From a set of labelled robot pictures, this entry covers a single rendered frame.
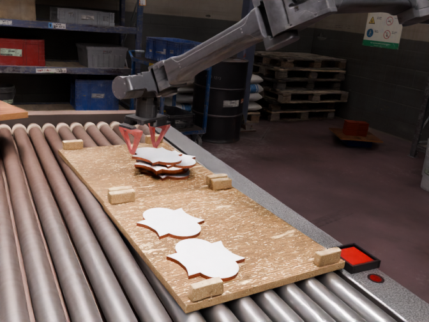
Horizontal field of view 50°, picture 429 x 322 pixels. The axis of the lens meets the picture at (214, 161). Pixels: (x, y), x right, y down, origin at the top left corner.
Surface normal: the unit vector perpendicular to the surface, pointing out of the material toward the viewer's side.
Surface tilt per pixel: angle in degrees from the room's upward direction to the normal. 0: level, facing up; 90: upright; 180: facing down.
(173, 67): 92
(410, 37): 90
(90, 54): 96
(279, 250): 0
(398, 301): 0
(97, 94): 90
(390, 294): 0
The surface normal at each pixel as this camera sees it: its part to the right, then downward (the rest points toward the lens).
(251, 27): -0.70, 0.20
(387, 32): -0.86, 0.08
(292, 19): -0.48, 0.14
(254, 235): 0.10, -0.95
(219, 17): 0.50, 0.32
